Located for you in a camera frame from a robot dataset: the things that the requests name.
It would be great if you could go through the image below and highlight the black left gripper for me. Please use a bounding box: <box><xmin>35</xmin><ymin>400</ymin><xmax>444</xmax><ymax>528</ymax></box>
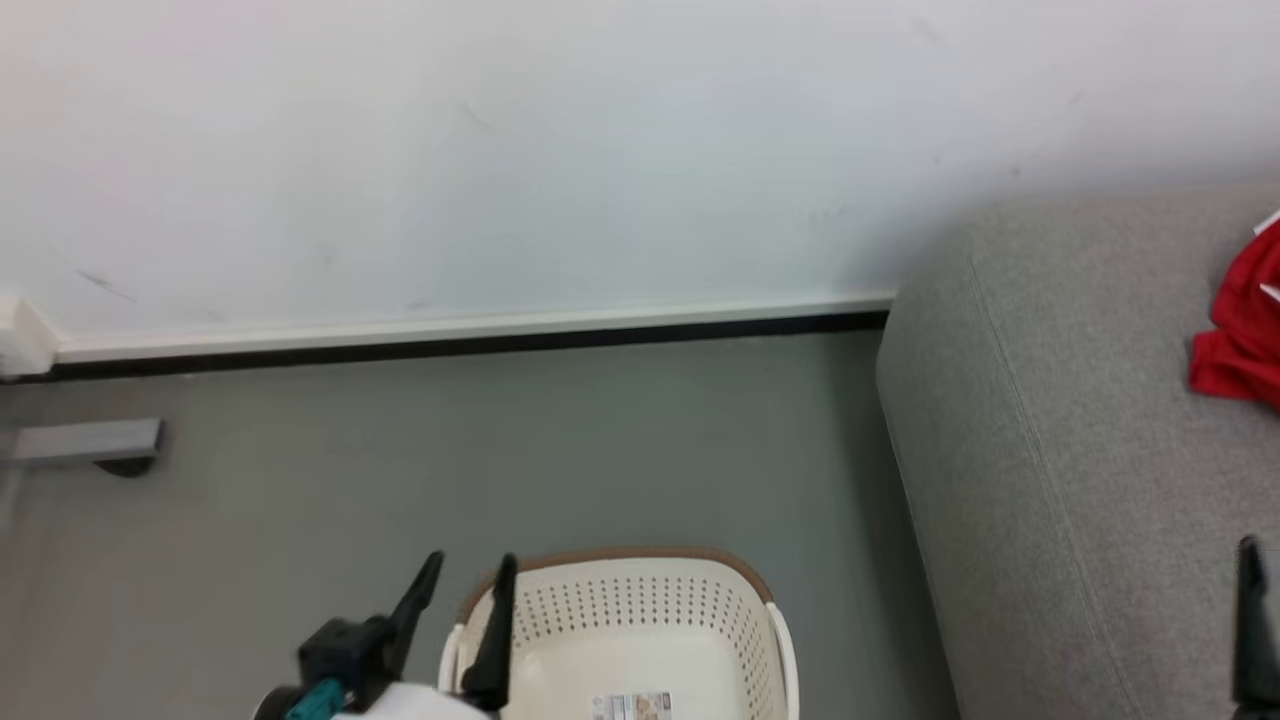
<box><xmin>254</xmin><ymin>549</ymin><xmax>519</xmax><ymax>720</ymax></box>

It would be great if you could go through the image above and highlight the grey fabric sofa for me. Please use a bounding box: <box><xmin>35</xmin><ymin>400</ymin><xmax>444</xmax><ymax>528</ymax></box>
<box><xmin>874</xmin><ymin>185</ymin><xmax>1280</xmax><ymax>720</ymax></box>

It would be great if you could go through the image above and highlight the white and black baseboard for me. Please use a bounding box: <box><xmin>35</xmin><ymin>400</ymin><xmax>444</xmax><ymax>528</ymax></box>
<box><xmin>0</xmin><ymin>290</ymin><xmax>897</xmax><ymax>387</ymax></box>

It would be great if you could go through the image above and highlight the cream perforated laundry basket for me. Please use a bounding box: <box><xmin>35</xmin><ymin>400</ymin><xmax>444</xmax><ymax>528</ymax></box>
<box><xmin>437</xmin><ymin>546</ymin><xmax>801</xmax><ymax>720</ymax></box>

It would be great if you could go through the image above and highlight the printed paper label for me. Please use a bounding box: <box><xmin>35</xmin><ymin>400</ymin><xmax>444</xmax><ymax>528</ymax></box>
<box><xmin>591</xmin><ymin>691</ymin><xmax>674</xmax><ymax>720</ymax></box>

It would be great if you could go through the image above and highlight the grey flat bar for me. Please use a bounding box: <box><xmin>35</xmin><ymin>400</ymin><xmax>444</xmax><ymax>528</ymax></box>
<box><xmin>0</xmin><ymin>417</ymin><xmax>166</xmax><ymax>478</ymax></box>

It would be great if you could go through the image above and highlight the white corner trim block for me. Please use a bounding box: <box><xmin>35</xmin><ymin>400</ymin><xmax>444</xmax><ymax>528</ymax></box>
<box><xmin>0</xmin><ymin>298</ymin><xmax>63</xmax><ymax>379</ymax></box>

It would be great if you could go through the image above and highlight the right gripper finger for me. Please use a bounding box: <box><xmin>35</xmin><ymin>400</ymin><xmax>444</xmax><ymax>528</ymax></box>
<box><xmin>1232</xmin><ymin>535</ymin><xmax>1280</xmax><ymax>713</ymax></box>

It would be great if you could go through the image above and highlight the red and white garment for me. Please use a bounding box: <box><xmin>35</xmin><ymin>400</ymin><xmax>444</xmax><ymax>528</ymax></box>
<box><xmin>1188</xmin><ymin>210</ymin><xmax>1280</xmax><ymax>413</ymax></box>

